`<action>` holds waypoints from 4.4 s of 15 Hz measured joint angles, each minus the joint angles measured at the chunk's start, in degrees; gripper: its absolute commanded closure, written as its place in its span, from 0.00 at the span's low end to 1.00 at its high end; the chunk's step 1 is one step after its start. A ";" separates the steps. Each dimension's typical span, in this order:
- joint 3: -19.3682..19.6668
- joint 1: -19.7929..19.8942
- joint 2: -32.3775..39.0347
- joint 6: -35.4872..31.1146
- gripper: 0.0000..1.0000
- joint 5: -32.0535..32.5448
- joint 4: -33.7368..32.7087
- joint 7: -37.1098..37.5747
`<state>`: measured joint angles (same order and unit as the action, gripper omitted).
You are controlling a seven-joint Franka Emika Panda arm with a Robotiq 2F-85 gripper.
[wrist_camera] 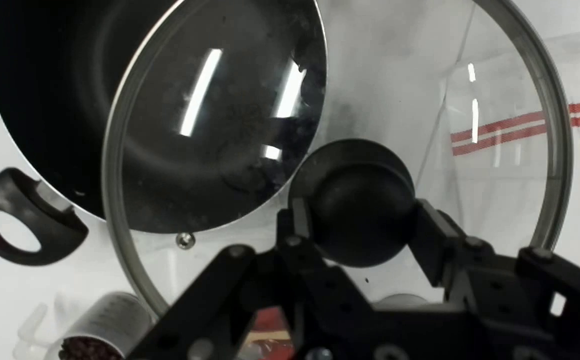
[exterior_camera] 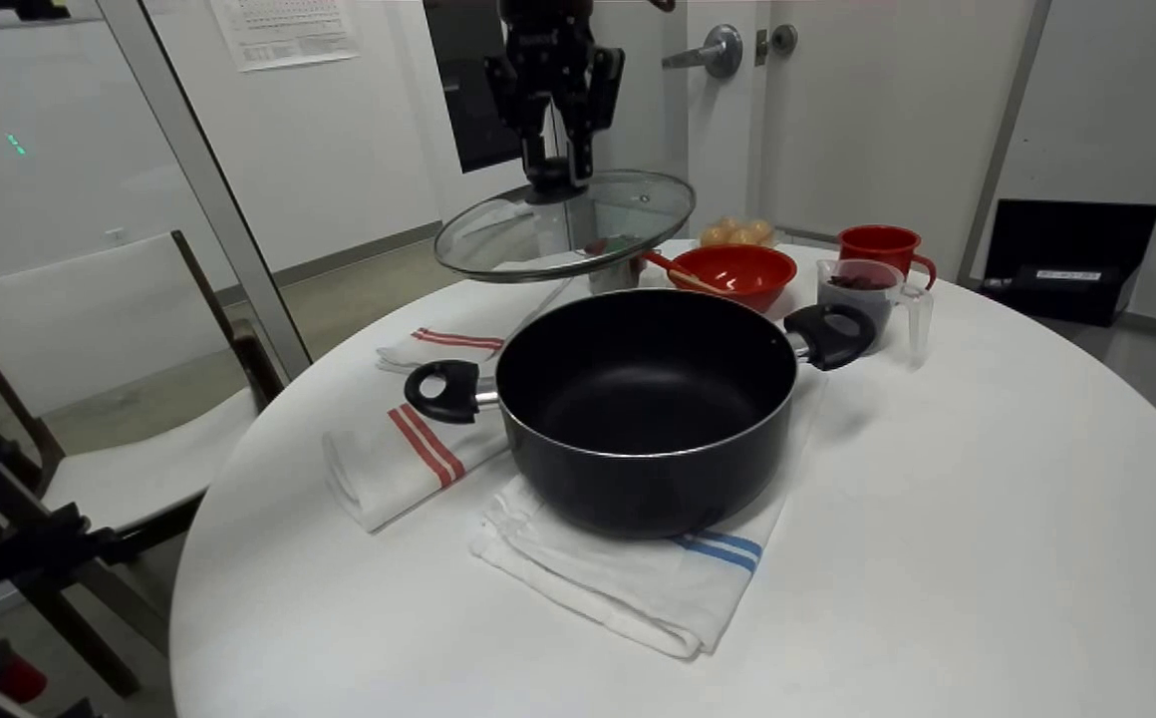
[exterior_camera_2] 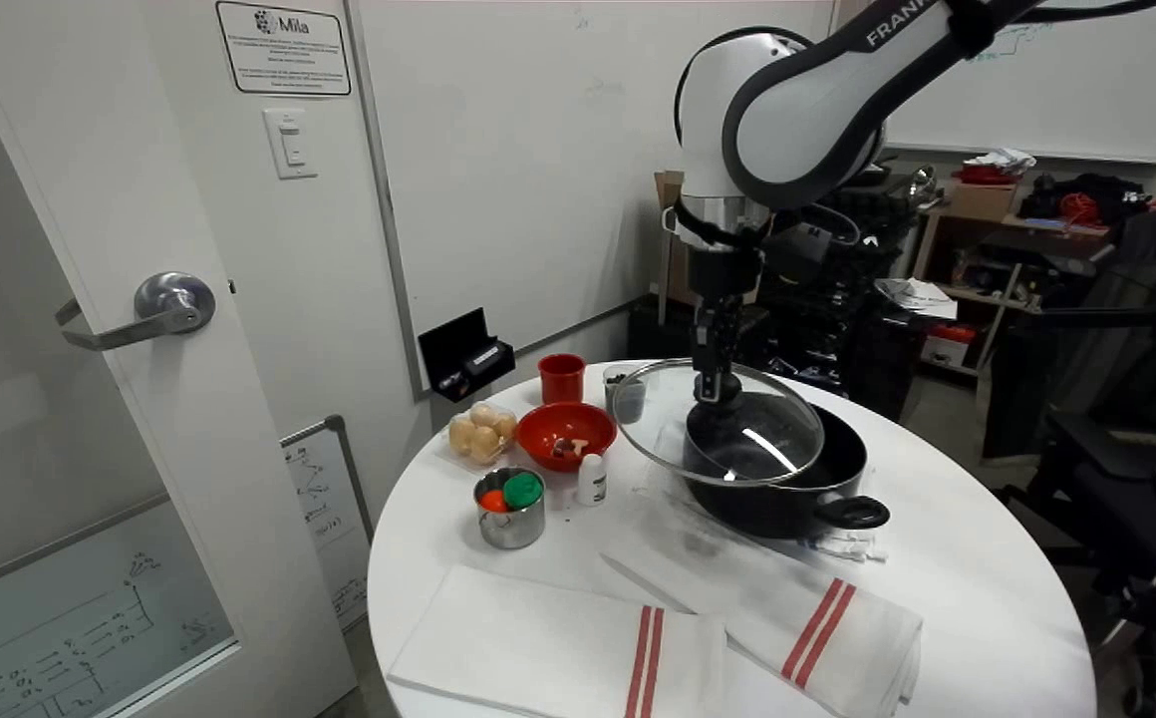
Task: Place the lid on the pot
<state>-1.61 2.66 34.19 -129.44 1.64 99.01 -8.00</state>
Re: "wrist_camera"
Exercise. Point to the red plastic bowl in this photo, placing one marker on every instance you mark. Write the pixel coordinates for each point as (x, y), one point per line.
(270, 322)

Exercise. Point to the clear cup dark contents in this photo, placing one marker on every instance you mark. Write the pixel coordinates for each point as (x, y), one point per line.
(102, 321)

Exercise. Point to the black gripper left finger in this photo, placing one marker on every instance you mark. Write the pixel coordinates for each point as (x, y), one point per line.
(303, 293)

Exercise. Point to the glass lid black knob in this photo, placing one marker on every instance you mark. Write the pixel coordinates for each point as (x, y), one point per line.
(363, 200)

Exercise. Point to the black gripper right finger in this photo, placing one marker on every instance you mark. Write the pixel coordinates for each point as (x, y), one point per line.
(523, 307)

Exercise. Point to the black cooking pot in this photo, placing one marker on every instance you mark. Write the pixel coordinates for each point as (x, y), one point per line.
(51, 101)

